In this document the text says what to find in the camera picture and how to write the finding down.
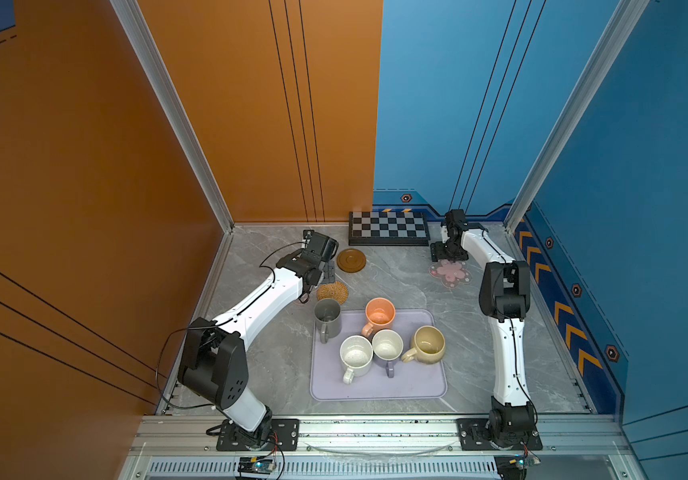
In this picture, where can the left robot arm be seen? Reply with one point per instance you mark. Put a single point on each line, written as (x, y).
(213, 363)

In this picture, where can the brown wooden round coaster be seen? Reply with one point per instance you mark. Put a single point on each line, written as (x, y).
(351, 260)

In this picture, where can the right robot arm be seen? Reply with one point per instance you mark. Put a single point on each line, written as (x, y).
(505, 299)

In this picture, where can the lavender mug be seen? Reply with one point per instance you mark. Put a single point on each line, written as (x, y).
(388, 347)

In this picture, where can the lavender silicone tray mat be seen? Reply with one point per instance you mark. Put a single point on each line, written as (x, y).
(413, 380)

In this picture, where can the white mug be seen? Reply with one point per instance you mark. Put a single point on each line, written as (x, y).
(356, 354)

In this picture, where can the orange mug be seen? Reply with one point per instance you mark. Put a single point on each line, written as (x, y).
(380, 314)

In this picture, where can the black white chessboard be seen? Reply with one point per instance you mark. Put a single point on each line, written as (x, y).
(388, 228)

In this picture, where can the aluminium front rail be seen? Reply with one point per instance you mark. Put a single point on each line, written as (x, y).
(403, 446)

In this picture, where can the pink flower coaster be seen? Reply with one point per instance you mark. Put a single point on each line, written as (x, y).
(451, 273)

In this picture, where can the circuit board right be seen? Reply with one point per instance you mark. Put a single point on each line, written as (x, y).
(515, 467)

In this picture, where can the yellow mug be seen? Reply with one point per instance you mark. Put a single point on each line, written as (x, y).
(428, 346)

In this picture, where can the yellow rattan round coaster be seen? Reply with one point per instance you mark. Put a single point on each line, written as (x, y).
(337, 291)

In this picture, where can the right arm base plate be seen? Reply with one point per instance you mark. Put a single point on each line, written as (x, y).
(476, 434)

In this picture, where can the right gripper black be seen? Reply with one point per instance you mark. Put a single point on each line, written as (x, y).
(437, 253)

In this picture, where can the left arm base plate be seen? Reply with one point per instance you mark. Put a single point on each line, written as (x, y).
(282, 433)

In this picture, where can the green circuit board left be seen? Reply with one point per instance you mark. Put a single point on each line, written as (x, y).
(256, 466)

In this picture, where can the grey mug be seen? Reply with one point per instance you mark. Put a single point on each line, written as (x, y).
(328, 319)

